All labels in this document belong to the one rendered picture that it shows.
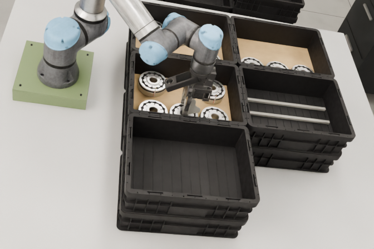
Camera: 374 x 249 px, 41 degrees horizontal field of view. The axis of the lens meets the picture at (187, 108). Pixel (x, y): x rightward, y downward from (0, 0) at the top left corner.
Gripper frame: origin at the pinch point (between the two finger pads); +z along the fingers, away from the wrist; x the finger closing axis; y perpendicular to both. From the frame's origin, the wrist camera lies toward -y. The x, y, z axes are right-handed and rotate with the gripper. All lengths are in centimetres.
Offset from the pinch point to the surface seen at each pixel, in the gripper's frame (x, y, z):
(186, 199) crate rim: -41.7, -2.1, -5.7
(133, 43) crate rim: 21.9, -19.0, -9.0
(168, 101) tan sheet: 4.6, -4.3, 1.7
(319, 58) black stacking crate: 34, 59, -4
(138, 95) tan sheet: 6.1, -15.2, 1.5
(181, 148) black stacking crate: -15.6, -0.4, 2.6
